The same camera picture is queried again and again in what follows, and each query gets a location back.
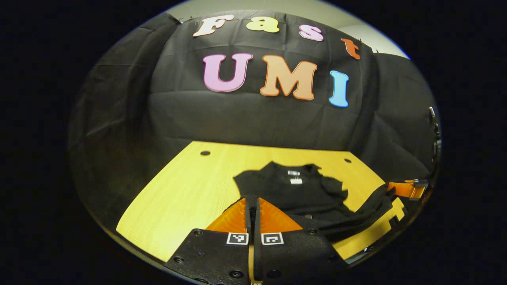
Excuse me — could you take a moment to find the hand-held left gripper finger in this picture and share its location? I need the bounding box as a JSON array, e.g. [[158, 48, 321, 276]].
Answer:
[[253, 197, 346, 285], [166, 196, 254, 285]]

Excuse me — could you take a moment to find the black garment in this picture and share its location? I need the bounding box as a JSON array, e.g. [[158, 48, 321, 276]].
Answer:
[[233, 160, 396, 243]]

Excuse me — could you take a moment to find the dark metal stand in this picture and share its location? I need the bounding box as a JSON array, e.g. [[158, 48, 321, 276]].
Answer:
[[429, 106, 442, 163]]

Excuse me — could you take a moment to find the black backdrop cloth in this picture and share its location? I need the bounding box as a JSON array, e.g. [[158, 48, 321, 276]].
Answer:
[[67, 10, 440, 234]]

